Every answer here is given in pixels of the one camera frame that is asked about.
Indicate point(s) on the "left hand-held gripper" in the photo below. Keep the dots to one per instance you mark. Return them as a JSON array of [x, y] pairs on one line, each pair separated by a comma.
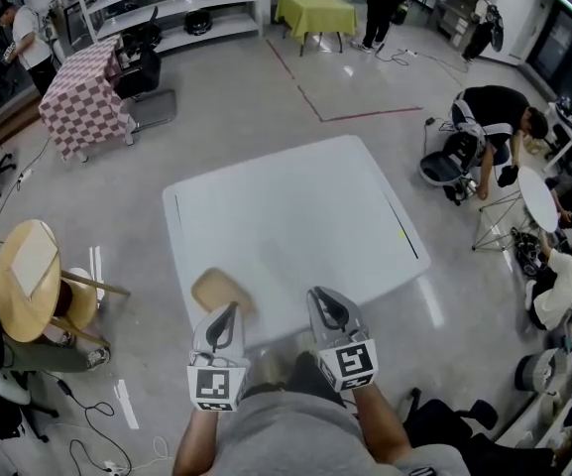
[[213, 382]]

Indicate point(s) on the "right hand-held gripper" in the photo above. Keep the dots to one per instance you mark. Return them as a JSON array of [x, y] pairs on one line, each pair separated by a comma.
[[352, 360]]

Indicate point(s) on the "tan plastic lidded container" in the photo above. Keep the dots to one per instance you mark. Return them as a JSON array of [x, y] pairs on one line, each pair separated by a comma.
[[251, 304]]

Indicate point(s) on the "person's right forearm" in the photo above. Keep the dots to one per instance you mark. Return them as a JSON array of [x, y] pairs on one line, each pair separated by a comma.
[[382, 424]]

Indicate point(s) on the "person's left forearm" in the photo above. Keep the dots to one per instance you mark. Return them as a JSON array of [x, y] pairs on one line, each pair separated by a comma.
[[198, 444]]

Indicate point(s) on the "person's grey shirt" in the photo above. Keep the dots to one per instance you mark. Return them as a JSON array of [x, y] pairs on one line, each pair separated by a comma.
[[290, 439]]

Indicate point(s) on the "black power adapter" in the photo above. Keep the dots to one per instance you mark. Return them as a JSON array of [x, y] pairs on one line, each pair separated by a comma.
[[64, 387]]

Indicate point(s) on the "white power strip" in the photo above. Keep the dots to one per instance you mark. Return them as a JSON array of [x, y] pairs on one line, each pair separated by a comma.
[[112, 466], [26, 175]]

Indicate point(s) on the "grey white shell chair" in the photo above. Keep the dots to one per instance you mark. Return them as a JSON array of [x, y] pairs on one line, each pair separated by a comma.
[[444, 166]]

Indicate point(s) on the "beige flat board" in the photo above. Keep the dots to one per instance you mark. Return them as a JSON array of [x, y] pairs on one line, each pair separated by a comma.
[[33, 261]]

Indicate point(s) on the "grey pleated round stool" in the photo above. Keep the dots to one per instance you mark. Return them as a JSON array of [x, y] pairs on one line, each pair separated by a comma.
[[538, 370]]

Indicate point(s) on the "round wooden table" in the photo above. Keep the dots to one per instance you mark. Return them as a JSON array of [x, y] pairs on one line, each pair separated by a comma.
[[8, 305]]

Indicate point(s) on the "white shell office chair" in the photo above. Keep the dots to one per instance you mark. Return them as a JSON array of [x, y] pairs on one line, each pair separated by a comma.
[[10, 387]]

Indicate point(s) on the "checkered cloth covered table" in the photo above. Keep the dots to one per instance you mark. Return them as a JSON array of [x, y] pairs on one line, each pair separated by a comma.
[[82, 102]]

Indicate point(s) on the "green cloth covered table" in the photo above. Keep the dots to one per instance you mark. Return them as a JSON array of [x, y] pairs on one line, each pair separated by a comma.
[[315, 10]]

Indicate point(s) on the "black round helmet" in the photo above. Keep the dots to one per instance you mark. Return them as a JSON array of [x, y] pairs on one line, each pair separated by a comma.
[[197, 23]]

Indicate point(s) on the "grey cabinet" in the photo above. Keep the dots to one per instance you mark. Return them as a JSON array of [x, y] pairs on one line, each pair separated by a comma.
[[456, 13]]

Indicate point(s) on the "dark glass double door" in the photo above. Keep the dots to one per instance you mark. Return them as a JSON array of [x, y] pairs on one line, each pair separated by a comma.
[[568, 42]]

